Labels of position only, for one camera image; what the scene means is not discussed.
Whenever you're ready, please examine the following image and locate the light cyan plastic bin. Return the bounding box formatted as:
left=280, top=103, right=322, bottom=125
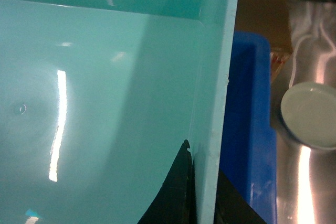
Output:
left=1, top=0, right=237, bottom=223

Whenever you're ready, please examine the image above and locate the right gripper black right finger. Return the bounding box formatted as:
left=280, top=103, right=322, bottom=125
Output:
left=214, top=170, right=266, bottom=223

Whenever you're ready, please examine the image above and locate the brown cardboard box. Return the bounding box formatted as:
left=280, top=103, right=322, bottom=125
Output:
left=235, top=0, right=293, bottom=82

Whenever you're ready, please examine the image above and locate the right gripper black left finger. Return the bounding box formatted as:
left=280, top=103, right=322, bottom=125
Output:
left=138, top=140, right=194, bottom=223

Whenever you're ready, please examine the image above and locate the large blue plastic tote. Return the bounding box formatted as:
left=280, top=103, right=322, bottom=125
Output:
left=219, top=31, right=277, bottom=223

